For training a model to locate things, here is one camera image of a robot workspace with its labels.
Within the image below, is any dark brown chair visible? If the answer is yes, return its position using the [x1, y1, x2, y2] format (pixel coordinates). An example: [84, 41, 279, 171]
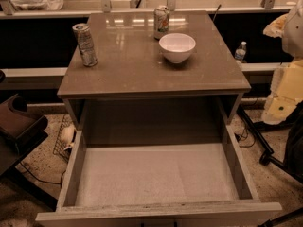
[0, 95, 57, 211]

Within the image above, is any black tripod stand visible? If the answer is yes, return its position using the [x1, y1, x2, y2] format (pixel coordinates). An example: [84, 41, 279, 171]
[237, 106, 303, 227]

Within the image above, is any clear plastic water bottle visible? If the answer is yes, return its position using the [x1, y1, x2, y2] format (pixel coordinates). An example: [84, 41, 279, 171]
[235, 41, 247, 63]

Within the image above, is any silver redbull can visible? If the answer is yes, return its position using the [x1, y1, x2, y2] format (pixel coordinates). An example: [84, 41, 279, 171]
[72, 23, 98, 67]

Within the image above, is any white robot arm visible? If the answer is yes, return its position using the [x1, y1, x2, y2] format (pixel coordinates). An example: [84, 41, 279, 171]
[261, 0, 303, 125]

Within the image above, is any open grey top drawer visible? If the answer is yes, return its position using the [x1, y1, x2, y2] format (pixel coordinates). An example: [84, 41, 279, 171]
[35, 104, 283, 227]

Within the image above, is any white ceramic bowl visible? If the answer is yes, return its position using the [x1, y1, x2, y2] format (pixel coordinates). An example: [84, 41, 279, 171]
[159, 33, 196, 63]

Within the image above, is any brown cabinet with glossy top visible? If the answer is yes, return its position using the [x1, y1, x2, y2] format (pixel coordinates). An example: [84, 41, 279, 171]
[58, 11, 250, 146]

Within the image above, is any black floor cable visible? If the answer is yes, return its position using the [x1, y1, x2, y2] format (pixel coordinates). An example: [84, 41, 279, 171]
[19, 161, 66, 186]

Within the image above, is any wire mesh basket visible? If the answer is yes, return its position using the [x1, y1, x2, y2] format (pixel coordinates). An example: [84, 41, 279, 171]
[53, 114, 76, 162]

